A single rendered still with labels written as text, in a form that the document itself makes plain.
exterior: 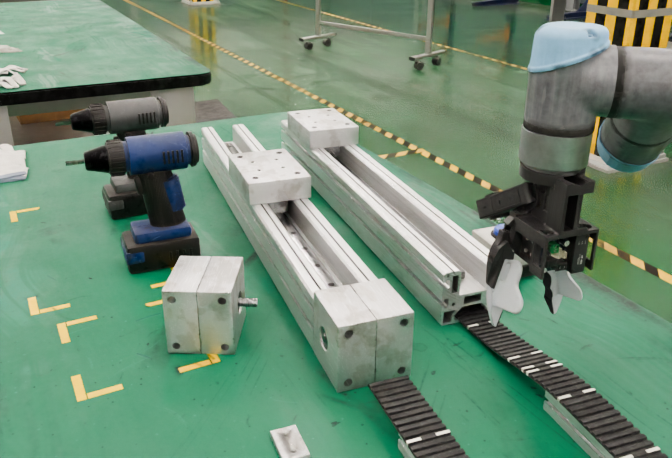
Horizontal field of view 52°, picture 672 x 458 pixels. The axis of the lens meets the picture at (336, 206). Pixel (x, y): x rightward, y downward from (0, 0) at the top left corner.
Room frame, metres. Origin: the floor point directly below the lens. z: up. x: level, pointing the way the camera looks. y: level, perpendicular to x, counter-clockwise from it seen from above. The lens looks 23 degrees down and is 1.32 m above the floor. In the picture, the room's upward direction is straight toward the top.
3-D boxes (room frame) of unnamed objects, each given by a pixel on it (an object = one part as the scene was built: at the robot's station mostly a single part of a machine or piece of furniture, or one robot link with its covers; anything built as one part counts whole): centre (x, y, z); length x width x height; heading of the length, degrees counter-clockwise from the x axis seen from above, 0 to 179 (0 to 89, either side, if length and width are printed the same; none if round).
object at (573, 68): (0.73, -0.25, 1.16); 0.09 x 0.08 x 0.11; 77
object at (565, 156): (0.73, -0.25, 1.08); 0.08 x 0.08 x 0.05
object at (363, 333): (0.75, -0.05, 0.83); 0.12 x 0.09 x 0.10; 111
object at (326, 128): (1.47, 0.03, 0.87); 0.16 x 0.11 x 0.07; 21
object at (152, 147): (1.02, 0.32, 0.89); 0.20 x 0.08 x 0.22; 113
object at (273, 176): (1.17, 0.12, 0.87); 0.16 x 0.11 x 0.07; 21
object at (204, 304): (0.82, 0.16, 0.83); 0.11 x 0.10 x 0.10; 88
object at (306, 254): (1.17, 0.12, 0.82); 0.80 x 0.10 x 0.09; 21
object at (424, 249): (1.23, -0.06, 0.82); 0.80 x 0.10 x 0.09; 21
